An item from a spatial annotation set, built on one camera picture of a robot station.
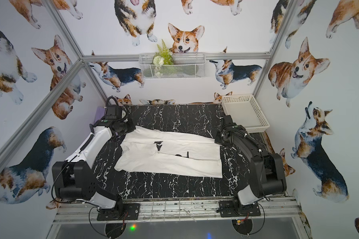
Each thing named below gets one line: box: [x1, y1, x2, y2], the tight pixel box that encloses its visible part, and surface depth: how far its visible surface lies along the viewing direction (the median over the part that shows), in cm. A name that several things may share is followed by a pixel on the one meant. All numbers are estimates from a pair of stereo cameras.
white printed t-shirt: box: [114, 125, 223, 179], surface depth 94 cm
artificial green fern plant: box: [152, 38, 175, 78], surface depth 85 cm
